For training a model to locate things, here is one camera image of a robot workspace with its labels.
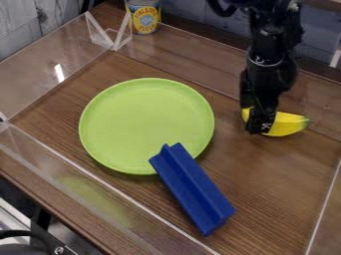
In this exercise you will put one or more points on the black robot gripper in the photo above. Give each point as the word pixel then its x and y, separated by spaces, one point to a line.
pixel 264 80

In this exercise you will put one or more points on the yellow toy banana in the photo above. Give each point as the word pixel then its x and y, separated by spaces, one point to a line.
pixel 287 123

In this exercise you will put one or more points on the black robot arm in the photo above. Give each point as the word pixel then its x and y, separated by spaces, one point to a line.
pixel 275 24

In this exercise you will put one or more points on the green round plate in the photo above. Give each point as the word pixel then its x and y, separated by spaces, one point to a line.
pixel 138 115

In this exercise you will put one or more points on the blue plastic block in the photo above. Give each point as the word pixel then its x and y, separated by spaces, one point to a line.
pixel 196 192

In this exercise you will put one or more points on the clear acrylic enclosure wall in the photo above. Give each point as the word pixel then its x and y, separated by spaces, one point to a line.
pixel 283 181

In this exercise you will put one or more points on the black metal table bracket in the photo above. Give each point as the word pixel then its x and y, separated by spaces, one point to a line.
pixel 41 222

